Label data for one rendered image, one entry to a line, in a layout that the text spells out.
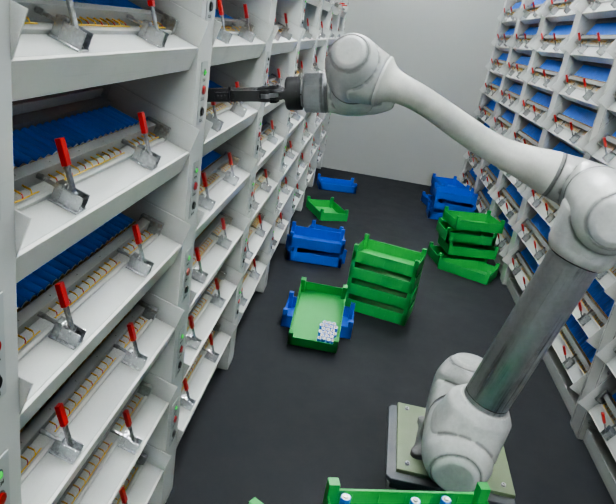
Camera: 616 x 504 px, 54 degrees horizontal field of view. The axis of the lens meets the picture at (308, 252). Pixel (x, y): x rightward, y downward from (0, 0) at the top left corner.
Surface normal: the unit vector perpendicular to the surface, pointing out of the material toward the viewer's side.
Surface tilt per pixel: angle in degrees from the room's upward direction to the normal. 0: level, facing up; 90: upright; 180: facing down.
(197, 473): 0
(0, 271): 90
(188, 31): 90
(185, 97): 90
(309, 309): 26
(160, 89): 90
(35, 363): 19
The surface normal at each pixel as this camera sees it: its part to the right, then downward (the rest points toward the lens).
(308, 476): 0.15, -0.92
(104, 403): 0.46, -0.82
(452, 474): -0.31, 0.39
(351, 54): -0.25, -0.13
